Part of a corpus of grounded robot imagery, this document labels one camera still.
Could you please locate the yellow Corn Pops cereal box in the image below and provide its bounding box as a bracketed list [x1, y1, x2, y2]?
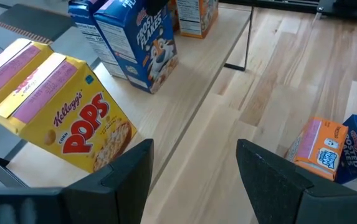
[0, 37, 54, 110]
[0, 52, 138, 174]

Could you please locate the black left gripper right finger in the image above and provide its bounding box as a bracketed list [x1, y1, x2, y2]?
[236, 139, 314, 224]

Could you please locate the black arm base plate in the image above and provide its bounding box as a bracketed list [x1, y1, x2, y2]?
[317, 0, 357, 20]

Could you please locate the orange Mini-Wheats cereal box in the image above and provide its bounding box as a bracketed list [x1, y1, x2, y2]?
[169, 0, 179, 32]
[284, 116, 350, 182]
[175, 0, 219, 40]

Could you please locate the wooden shelf black metal frame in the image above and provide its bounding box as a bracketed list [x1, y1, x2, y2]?
[0, 6, 255, 190]

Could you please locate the black aluminium table frame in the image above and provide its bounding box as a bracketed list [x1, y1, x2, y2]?
[218, 0, 321, 15]

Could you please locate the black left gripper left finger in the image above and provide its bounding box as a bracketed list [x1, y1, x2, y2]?
[61, 139, 155, 224]

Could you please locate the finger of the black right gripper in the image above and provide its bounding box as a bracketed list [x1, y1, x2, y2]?
[146, 0, 169, 16]

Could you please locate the black hazard-striped floor mat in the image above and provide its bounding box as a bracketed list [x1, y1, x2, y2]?
[0, 2, 76, 44]

